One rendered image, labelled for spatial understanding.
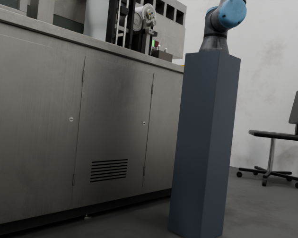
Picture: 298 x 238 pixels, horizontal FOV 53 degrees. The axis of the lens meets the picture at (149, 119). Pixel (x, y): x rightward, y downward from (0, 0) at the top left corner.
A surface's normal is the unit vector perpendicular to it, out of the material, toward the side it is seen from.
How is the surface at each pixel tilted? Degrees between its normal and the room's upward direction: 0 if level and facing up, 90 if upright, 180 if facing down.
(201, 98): 90
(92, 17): 90
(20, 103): 90
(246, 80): 90
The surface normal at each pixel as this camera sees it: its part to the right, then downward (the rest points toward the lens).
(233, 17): 0.14, 0.15
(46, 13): 0.75, 0.09
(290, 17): -0.71, -0.05
